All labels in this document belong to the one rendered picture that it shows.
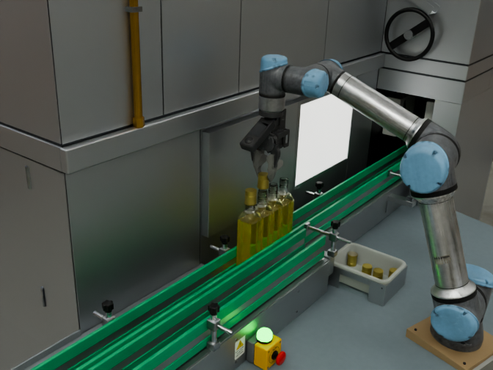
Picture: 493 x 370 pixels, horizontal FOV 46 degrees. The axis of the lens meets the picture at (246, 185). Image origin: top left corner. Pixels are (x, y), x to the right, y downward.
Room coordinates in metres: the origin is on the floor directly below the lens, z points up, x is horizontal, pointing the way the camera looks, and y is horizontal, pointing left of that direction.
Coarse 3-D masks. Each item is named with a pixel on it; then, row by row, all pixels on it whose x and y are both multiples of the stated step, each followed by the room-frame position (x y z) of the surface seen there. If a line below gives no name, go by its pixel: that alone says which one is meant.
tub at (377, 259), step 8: (344, 248) 1.81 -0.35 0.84; (352, 248) 1.84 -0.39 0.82; (360, 248) 1.83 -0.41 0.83; (368, 248) 1.81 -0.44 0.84; (336, 256) 1.76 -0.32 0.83; (344, 256) 1.80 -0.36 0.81; (360, 256) 1.82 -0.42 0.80; (368, 256) 1.80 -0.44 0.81; (376, 256) 1.79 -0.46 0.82; (384, 256) 1.77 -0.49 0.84; (392, 256) 1.76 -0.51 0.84; (336, 264) 1.70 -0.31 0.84; (344, 264) 1.80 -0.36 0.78; (360, 264) 1.81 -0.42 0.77; (376, 264) 1.78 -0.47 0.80; (384, 264) 1.76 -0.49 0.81; (392, 264) 1.75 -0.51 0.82; (400, 264) 1.73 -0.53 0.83; (360, 272) 1.65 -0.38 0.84; (384, 272) 1.76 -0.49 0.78; (376, 280) 1.61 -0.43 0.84; (384, 280) 1.61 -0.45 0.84
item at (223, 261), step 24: (384, 168) 2.41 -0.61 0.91; (336, 192) 2.06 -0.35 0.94; (312, 216) 1.92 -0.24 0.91; (216, 264) 1.49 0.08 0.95; (168, 288) 1.33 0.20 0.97; (192, 288) 1.41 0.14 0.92; (144, 312) 1.26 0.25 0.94; (96, 336) 1.14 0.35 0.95; (120, 336) 1.19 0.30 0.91; (48, 360) 1.03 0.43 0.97; (72, 360) 1.08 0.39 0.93
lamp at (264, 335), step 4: (260, 328) 1.32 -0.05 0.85; (264, 328) 1.32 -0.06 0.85; (268, 328) 1.33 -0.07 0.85; (260, 332) 1.31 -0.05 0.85; (264, 332) 1.30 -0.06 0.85; (268, 332) 1.31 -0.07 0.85; (256, 336) 1.31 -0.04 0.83; (260, 336) 1.30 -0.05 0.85; (264, 336) 1.29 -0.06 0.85; (268, 336) 1.29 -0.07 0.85; (272, 336) 1.32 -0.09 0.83; (260, 340) 1.29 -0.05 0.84; (264, 340) 1.29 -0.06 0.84; (268, 340) 1.29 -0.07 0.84
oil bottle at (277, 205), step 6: (270, 204) 1.63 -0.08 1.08; (276, 204) 1.63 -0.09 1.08; (282, 204) 1.66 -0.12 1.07; (276, 210) 1.62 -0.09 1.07; (282, 210) 1.66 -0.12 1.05; (276, 216) 1.63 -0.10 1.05; (282, 216) 1.66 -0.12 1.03; (276, 222) 1.63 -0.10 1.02; (276, 228) 1.63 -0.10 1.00; (276, 234) 1.63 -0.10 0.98; (276, 240) 1.63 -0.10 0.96
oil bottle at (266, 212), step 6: (258, 210) 1.59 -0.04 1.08; (264, 210) 1.58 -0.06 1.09; (270, 210) 1.60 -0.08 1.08; (264, 216) 1.58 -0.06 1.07; (270, 216) 1.60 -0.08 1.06; (264, 222) 1.57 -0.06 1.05; (270, 222) 1.60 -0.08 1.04; (264, 228) 1.58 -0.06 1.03; (270, 228) 1.60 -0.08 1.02; (264, 234) 1.58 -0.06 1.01; (270, 234) 1.60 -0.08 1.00; (264, 240) 1.58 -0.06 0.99; (270, 240) 1.60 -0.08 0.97; (264, 246) 1.58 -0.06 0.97
